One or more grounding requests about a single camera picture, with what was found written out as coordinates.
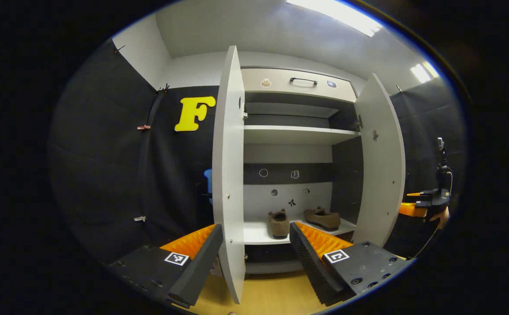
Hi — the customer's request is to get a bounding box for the white shoe cabinet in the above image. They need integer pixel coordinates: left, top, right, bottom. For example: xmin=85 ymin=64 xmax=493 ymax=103
xmin=212 ymin=45 xmax=407 ymax=305

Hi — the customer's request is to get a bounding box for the beige cabinet drawer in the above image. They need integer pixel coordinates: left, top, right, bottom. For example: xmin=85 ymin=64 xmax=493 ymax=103
xmin=241 ymin=68 xmax=358 ymax=103

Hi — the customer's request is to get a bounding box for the brown slipper shoe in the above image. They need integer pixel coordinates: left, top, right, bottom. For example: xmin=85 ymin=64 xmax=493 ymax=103
xmin=268 ymin=209 xmax=290 ymax=239
xmin=303 ymin=207 xmax=341 ymax=231

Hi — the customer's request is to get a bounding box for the blue plastic object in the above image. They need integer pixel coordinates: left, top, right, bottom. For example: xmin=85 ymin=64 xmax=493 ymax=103
xmin=203 ymin=168 xmax=213 ymax=205

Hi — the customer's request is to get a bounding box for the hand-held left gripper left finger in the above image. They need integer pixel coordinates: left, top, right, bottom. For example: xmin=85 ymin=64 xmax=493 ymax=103
xmin=108 ymin=224 xmax=223 ymax=308

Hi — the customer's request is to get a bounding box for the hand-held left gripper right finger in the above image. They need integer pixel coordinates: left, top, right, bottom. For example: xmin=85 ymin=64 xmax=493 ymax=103
xmin=289 ymin=222 xmax=410 ymax=307

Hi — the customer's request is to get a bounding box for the long ceiling light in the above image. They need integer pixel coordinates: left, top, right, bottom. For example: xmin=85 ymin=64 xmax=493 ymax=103
xmin=286 ymin=0 xmax=383 ymax=38

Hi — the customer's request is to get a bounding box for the black backdrop cloth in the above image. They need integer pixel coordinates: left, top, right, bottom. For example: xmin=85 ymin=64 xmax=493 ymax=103
xmin=49 ymin=39 xmax=220 ymax=263
xmin=386 ymin=79 xmax=467 ymax=259

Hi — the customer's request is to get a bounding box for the small ceiling light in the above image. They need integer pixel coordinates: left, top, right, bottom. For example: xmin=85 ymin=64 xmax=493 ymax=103
xmin=410 ymin=61 xmax=439 ymax=84

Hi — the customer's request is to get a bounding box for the white shoe cabinet door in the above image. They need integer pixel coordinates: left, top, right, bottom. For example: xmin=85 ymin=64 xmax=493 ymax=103
xmin=352 ymin=73 xmax=407 ymax=248
xmin=212 ymin=45 xmax=246 ymax=305

